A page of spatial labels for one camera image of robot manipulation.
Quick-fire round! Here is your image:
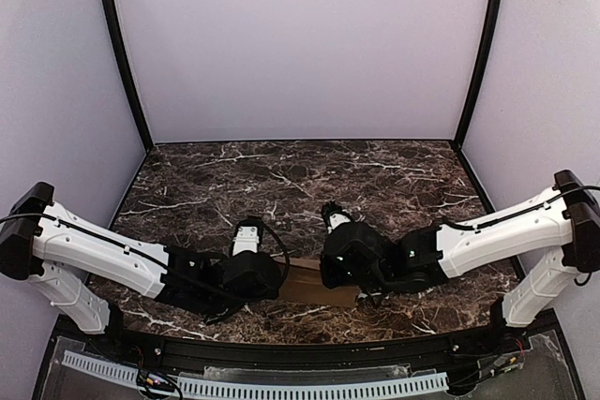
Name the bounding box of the brown cardboard paper box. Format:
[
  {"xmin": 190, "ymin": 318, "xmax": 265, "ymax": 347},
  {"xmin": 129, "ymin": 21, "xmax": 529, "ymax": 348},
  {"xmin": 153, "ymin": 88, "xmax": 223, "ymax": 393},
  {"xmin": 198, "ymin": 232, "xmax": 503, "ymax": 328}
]
[{"xmin": 278, "ymin": 258, "xmax": 360, "ymax": 308}]

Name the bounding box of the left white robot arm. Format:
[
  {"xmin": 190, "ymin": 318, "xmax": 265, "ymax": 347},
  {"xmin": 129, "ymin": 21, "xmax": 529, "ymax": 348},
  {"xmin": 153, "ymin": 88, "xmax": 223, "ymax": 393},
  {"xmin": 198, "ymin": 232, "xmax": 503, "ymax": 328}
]
[{"xmin": 1, "ymin": 182, "xmax": 290, "ymax": 335}]

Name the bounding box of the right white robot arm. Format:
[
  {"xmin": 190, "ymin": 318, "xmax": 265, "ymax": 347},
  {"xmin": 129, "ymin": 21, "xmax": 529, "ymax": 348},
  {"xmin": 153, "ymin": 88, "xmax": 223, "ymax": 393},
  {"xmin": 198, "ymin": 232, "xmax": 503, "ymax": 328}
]
[{"xmin": 320, "ymin": 170, "xmax": 599, "ymax": 329}]

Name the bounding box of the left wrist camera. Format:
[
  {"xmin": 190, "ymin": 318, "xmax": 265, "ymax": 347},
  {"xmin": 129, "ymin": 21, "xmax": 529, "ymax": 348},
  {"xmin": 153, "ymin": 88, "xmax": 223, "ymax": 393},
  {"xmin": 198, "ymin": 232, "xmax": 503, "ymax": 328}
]
[{"xmin": 230, "ymin": 216, "xmax": 264, "ymax": 257}]

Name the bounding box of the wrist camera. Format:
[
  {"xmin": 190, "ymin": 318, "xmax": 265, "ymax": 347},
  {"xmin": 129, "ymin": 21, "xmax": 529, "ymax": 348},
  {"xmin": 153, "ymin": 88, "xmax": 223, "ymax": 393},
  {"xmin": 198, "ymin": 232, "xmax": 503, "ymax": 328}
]
[
  {"xmin": 321, "ymin": 200, "xmax": 354, "ymax": 234},
  {"xmin": 230, "ymin": 216, "xmax": 264, "ymax": 257}
]

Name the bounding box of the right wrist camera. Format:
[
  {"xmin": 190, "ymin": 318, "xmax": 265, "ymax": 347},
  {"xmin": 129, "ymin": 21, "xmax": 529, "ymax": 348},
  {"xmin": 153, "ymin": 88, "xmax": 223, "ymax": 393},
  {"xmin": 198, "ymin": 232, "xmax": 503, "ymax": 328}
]
[{"xmin": 321, "ymin": 200, "xmax": 354, "ymax": 234}]

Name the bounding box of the black front rail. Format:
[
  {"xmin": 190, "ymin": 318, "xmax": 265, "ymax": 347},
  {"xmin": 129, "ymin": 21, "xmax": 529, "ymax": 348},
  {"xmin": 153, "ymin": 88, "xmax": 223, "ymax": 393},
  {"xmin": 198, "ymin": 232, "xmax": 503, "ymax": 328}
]
[{"xmin": 85, "ymin": 302, "xmax": 532, "ymax": 392}]

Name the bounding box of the white slotted cable duct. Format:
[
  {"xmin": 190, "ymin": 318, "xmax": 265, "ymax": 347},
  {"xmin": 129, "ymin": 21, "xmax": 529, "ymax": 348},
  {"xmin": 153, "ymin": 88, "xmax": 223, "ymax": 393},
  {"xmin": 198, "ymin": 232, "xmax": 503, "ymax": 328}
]
[{"xmin": 63, "ymin": 350, "xmax": 449, "ymax": 400}]

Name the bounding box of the right black frame post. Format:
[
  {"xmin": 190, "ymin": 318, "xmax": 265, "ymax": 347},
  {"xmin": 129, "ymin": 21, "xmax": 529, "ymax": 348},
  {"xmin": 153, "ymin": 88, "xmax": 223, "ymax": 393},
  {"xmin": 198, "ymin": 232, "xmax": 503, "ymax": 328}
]
[{"xmin": 453, "ymin": 0, "xmax": 502, "ymax": 150}]

